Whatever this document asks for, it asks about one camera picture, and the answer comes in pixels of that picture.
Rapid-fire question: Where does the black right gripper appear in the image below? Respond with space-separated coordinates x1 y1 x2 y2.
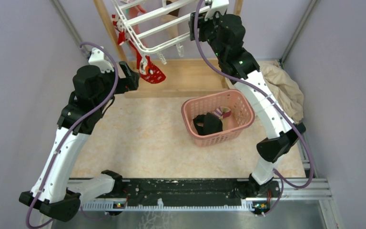
188 10 226 61

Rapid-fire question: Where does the red patterned sock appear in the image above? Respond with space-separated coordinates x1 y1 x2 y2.
111 14 130 45
129 41 166 84

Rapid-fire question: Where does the striped maroon purple sock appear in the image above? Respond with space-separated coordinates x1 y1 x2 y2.
213 106 232 119

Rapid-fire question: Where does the black sock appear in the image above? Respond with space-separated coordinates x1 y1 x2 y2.
203 113 223 135
193 114 210 136

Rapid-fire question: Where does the pink plastic laundry basket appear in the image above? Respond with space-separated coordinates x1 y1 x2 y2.
181 89 255 147

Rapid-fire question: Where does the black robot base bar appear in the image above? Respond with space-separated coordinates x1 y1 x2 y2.
82 178 282 215

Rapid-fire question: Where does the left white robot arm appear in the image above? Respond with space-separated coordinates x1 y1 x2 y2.
19 62 140 222

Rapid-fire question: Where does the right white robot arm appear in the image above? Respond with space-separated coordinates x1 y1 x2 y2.
189 11 305 197

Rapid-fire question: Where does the white plastic clip hanger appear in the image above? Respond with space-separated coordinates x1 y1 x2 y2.
112 0 198 63

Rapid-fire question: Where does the beige brown sock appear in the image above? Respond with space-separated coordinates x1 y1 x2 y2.
161 0 180 39

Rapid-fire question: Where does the pink sock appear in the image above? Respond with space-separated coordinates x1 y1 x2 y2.
125 4 147 34

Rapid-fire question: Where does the beige crumpled cloth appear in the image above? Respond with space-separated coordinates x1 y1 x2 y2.
259 62 305 124

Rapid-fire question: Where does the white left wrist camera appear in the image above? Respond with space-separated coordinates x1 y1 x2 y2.
88 47 114 73

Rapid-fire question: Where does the wooden drying rack frame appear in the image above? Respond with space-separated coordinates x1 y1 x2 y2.
93 0 232 98

